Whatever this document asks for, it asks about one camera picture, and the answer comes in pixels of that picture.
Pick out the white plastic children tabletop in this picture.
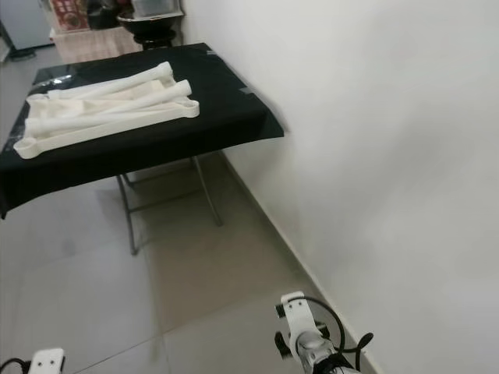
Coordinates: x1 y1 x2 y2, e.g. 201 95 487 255
12 74 201 161

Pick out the pink cloth covered table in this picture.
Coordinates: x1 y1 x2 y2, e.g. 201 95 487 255
51 27 143 65

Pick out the clear plastic storage box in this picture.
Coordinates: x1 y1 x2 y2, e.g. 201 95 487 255
131 0 179 20

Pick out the black bag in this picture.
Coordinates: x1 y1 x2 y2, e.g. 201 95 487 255
82 0 122 30

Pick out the white small fridge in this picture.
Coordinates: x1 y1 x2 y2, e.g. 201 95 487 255
0 0 36 57

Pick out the red printed box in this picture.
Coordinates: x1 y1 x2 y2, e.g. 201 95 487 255
49 0 83 34

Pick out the grey metal folding table frame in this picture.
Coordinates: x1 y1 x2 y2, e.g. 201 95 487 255
117 156 223 256

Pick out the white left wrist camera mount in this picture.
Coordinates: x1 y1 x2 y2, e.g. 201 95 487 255
30 348 65 374

